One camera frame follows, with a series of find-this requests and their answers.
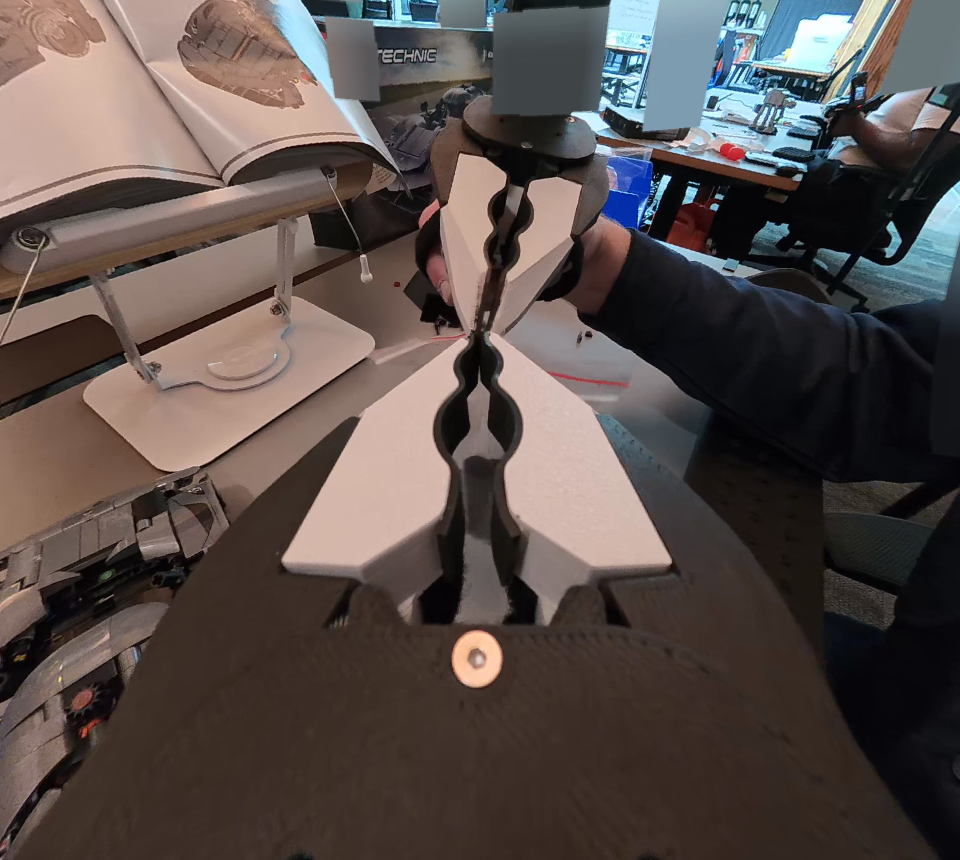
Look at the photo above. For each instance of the dark lego set box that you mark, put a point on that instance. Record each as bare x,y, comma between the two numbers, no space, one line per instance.
420,57

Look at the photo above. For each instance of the white book stand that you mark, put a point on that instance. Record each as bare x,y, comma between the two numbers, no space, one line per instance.
225,395

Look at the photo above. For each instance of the blue plastic bin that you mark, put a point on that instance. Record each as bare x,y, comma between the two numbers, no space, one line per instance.
626,207

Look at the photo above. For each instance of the clear plastic bags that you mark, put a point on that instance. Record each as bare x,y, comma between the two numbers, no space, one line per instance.
628,159

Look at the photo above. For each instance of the wooden work table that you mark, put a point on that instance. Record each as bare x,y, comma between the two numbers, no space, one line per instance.
705,166

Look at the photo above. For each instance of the red round object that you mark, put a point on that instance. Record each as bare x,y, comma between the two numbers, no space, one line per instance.
731,150

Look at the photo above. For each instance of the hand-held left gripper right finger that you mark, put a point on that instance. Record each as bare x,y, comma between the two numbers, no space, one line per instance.
592,500

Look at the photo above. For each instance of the grey walker model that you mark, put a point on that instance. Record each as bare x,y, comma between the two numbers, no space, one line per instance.
766,110

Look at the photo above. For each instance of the person's right hand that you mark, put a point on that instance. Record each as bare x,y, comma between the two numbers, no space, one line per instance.
607,267

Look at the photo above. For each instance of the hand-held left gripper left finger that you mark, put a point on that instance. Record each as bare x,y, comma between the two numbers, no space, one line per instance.
367,500

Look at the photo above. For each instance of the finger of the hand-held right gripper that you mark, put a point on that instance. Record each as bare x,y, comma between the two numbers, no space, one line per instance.
551,222
465,215

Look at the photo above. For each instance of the person's right forearm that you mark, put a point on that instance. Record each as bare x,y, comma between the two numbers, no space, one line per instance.
750,357

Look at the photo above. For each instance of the partly built lego car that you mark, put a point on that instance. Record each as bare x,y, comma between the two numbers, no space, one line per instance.
75,575

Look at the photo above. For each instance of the open instruction book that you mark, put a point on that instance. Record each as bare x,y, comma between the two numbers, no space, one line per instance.
150,50

